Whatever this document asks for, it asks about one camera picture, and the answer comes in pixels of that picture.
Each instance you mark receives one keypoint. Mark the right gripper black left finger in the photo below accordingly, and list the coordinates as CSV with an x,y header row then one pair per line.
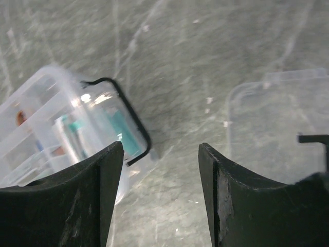
x,y
72,207

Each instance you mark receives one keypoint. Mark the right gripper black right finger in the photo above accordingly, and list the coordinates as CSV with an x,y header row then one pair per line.
x,y
247,209

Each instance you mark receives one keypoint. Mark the teal blister pack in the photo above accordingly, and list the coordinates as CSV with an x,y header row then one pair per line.
x,y
110,127

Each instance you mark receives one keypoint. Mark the clear plastic storage box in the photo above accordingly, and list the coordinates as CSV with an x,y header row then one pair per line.
x,y
57,119

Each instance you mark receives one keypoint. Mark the clear box lid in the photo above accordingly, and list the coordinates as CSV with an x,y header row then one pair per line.
x,y
264,119

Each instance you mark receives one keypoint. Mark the small copper coin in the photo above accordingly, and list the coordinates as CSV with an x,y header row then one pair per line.
x,y
21,117

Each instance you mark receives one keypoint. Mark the clear divided organizer tray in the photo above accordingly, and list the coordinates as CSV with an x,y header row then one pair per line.
x,y
36,149

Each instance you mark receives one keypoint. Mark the black box side latch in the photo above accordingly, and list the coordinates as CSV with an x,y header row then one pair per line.
x,y
106,94

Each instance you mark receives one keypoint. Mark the black box handle clip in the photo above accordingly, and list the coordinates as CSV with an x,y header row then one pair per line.
x,y
319,144

